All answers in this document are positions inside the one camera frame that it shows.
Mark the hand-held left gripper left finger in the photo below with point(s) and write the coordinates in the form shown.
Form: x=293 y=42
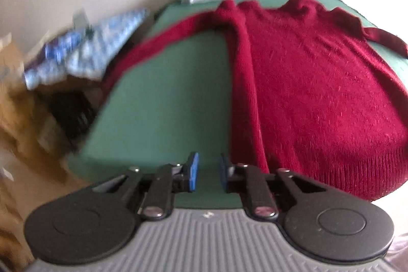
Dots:
x=193 y=171

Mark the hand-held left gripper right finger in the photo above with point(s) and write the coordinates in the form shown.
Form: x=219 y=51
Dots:
x=223 y=173

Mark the red knitted sweater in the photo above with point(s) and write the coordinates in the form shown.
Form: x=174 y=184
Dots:
x=302 y=84

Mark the green table cloth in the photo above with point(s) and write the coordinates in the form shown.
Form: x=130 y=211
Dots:
x=165 y=100

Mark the blue patterned cloth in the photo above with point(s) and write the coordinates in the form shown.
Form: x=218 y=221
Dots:
x=95 y=45

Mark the cardboard box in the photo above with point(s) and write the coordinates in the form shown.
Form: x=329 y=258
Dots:
x=14 y=58

